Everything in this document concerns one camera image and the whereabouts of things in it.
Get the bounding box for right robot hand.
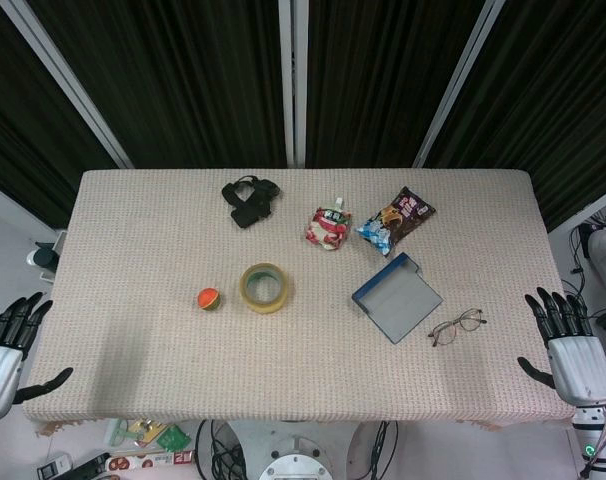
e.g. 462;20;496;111
517;286;606;405

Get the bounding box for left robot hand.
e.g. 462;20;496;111
0;292;74;426

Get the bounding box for wire-rimmed eyeglasses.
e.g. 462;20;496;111
427;308;488;348

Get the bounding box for grey round robot base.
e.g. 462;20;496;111
227;419;369;480

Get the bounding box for small white device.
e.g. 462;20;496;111
36;452;74;480

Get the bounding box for dark round stand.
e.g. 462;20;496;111
26;229;67;282

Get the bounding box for black handheld device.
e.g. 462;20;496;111
67;452;112;480

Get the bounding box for pale green plastic piece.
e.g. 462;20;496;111
105;418;134;446

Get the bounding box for red printed box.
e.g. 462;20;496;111
110;449;194;471

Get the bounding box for beige woven tablecloth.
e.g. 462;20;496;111
20;168;597;432

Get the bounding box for green packet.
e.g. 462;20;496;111
155;424;192;451

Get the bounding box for orange and green ball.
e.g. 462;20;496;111
197;287;222;312

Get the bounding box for brown chocolate snack bag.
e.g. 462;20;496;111
355;186;438;257

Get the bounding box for black curtain panel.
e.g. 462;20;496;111
27;0;289;169
0;0;120;227
425;0;606;232
305;0;490;169

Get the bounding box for yellow packing tape roll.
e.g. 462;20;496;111
239;262;289;315

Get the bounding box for red drink pouch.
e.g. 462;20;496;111
304;196;354;254

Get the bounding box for black coiled cable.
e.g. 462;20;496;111
195;419;249;480

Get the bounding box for white frame post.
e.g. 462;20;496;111
412;0;510;169
277;0;310;169
0;0;134;169

